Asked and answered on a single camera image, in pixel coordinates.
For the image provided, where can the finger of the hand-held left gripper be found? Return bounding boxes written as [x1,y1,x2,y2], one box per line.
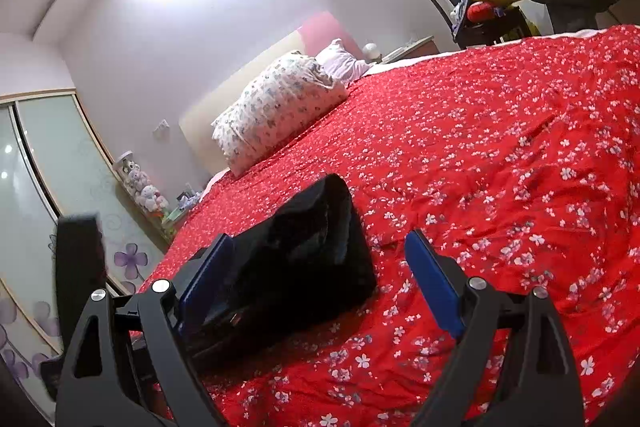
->
[55,213,109,354]

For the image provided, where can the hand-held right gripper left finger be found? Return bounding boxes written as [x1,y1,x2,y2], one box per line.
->
[55,233,236,427]

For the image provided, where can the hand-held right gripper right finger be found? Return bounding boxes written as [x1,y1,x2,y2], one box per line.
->
[404,229,586,427]

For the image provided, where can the black pants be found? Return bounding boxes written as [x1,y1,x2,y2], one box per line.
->
[180,173,378,370]

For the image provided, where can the cluttered bedside table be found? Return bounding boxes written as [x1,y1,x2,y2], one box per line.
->
[160,192,202,240]

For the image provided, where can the clear tube of plush toys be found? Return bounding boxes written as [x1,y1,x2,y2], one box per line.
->
[112,150,168,220]

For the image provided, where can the wardrobe with purple flower doors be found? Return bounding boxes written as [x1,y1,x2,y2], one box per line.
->
[0,92,166,423]

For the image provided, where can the red floral bedspread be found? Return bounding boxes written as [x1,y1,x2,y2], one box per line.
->
[135,24,640,427]

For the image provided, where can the cream and pink headboard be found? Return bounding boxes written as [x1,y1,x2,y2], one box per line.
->
[179,10,362,178]

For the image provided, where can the white floral pillow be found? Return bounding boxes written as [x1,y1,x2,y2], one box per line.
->
[211,51,351,176]

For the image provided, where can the wooden bedside table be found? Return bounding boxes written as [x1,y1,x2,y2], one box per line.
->
[380,36,441,64]

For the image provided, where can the pale pink pillow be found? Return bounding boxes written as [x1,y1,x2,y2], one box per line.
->
[315,38,373,82]

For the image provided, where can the red plush toy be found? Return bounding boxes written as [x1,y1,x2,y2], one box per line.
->
[466,2,497,25]

